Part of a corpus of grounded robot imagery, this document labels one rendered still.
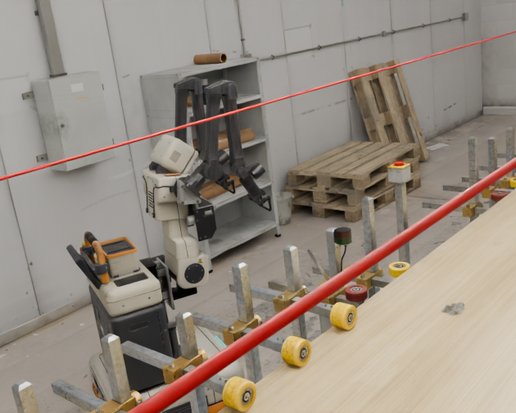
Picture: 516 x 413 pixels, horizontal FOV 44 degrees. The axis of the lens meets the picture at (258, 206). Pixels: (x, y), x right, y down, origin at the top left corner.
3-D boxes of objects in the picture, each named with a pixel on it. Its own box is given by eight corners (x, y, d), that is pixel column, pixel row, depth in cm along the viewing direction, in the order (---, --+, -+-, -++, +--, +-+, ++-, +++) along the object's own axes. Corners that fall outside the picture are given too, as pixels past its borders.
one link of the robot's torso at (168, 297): (163, 313, 315) (155, 266, 308) (147, 294, 340) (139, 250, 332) (214, 297, 325) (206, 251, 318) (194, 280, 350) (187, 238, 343)
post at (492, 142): (489, 222, 356) (487, 137, 342) (491, 220, 358) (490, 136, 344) (495, 223, 353) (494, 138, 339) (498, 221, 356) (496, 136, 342)
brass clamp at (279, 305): (273, 310, 221) (271, 297, 219) (296, 295, 230) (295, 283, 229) (287, 315, 216) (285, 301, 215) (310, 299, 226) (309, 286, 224)
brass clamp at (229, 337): (223, 343, 203) (220, 329, 202) (251, 325, 212) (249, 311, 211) (237, 348, 199) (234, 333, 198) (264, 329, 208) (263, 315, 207)
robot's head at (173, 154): (159, 164, 295) (176, 136, 296) (146, 157, 314) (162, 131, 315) (184, 179, 302) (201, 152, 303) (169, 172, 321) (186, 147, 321)
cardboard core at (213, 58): (192, 55, 517) (219, 53, 498) (200, 54, 523) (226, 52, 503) (194, 65, 520) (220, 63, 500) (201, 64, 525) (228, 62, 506)
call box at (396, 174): (388, 183, 271) (387, 165, 269) (396, 179, 276) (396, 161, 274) (403, 185, 267) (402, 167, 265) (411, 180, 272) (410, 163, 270)
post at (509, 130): (506, 209, 373) (505, 128, 359) (509, 207, 376) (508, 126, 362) (512, 210, 371) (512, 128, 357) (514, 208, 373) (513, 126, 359)
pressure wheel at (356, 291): (342, 318, 236) (340, 289, 232) (355, 309, 241) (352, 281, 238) (361, 323, 230) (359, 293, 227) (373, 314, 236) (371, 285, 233)
